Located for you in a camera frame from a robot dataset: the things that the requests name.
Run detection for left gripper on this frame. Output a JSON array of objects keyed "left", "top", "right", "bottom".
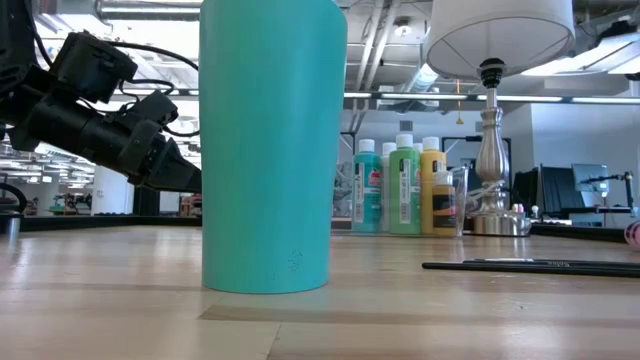
[{"left": 9, "top": 91, "right": 203, "bottom": 194}]

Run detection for green plastic cup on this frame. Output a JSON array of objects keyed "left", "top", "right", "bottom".
[{"left": 198, "top": 0, "right": 349, "bottom": 295}]

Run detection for teal paint bottle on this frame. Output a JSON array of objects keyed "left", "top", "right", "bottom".
[{"left": 352, "top": 138, "right": 384, "bottom": 235}]

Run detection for green paint bottle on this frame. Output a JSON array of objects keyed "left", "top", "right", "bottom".
[{"left": 388, "top": 133, "right": 423, "bottom": 236}]

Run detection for clear plastic bin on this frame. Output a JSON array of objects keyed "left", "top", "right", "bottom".
[{"left": 332, "top": 164, "right": 471, "bottom": 238}]

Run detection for monitor on arm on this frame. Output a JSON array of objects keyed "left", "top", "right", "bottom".
[{"left": 571, "top": 162, "right": 611, "bottom": 200}]

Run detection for black cabinet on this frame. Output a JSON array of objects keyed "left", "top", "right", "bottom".
[{"left": 132, "top": 187, "right": 161, "bottom": 216}]

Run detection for white pillar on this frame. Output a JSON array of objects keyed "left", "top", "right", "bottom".
[{"left": 92, "top": 167, "right": 134, "bottom": 215}]

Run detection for long ceiling light bar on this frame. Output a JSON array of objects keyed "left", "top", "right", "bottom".
[{"left": 112, "top": 87, "right": 640, "bottom": 105}]

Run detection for table lamp white shade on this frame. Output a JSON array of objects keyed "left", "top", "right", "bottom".
[{"left": 426, "top": 0, "right": 576, "bottom": 237}]

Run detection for dark background panels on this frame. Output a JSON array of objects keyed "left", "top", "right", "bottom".
[{"left": 510, "top": 166, "right": 574, "bottom": 217}]

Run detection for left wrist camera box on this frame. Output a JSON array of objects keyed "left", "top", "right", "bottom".
[{"left": 49, "top": 30, "right": 139, "bottom": 105}]

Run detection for black cable loop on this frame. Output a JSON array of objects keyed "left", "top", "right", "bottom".
[{"left": 0, "top": 182, "right": 29, "bottom": 215}]

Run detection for horizontal silver ceiling duct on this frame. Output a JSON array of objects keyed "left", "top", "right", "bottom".
[{"left": 94, "top": 0, "right": 201, "bottom": 22}]

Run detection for black frame stand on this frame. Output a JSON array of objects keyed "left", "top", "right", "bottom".
[{"left": 339, "top": 129, "right": 358, "bottom": 169}]

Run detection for clear bundled lamp cord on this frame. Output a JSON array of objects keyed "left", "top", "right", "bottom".
[{"left": 464, "top": 179, "right": 507, "bottom": 217}]

